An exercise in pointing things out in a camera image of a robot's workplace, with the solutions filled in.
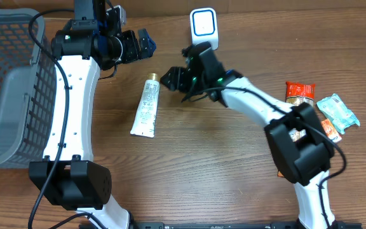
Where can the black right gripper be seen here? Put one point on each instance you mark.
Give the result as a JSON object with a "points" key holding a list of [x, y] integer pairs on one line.
{"points": [[173, 76]]}

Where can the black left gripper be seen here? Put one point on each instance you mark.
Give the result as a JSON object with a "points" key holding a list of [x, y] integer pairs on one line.
{"points": [[129, 52]]}

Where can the white tube with gold cap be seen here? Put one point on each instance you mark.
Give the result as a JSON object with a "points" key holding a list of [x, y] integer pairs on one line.
{"points": [[145, 118]]}

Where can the orange long snack packet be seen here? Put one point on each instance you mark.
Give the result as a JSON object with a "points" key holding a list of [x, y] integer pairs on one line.
{"points": [[296, 94]]}

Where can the green toilet tissue pack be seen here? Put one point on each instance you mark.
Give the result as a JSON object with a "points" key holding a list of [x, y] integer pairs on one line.
{"points": [[337, 112]]}

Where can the small orange sachet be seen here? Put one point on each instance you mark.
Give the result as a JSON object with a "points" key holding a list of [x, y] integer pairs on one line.
{"points": [[331, 131]]}

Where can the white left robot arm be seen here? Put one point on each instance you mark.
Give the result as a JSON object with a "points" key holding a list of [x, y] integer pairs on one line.
{"points": [[92, 42]]}

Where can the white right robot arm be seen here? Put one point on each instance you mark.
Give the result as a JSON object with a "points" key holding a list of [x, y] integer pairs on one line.
{"points": [[299, 146]]}

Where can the white barcode scanner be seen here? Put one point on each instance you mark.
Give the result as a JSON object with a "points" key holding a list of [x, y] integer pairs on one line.
{"points": [[203, 23]]}

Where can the grey plastic mesh basket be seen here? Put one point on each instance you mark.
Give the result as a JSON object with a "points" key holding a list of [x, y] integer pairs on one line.
{"points": [[27, 89]]}

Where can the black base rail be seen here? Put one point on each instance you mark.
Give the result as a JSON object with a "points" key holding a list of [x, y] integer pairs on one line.
{"points": [[273, 225]]}

